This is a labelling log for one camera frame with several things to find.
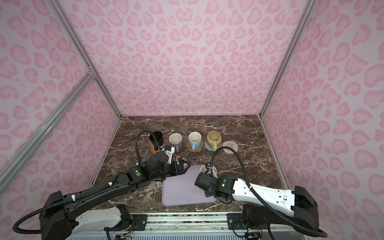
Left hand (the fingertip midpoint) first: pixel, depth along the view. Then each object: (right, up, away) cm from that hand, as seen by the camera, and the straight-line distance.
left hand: (187, 164), depth 74 cm
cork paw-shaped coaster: (+5, +3, +23) cm, 23 cm away
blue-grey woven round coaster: (+13, +5, +25) cm, 28 cm away
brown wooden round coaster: (-5, +4, +26) cm, 27 cm away
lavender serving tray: (-3, -17, +9) cm, 20 cm away
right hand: (+11, -12, +3) cm, 17 cm away
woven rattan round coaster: (-24, +4, +25) cm, 35 cm away
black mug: (-22, +11, +35) cm, 43 cm away
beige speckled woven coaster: (+28, +7, +28) cm, 41 cm away
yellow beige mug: (+16, +11, +28) cm, 34 cm away
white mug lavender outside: (-9, +10, +26) cm, 29 cm away
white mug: (+11, -1, -6) cm, 13 cm away
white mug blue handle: (+4, +11, +20) cm, 22 cm away
